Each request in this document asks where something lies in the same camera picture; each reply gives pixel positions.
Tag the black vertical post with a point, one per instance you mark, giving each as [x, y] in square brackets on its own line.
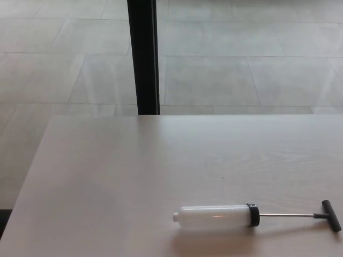
[142, 53]

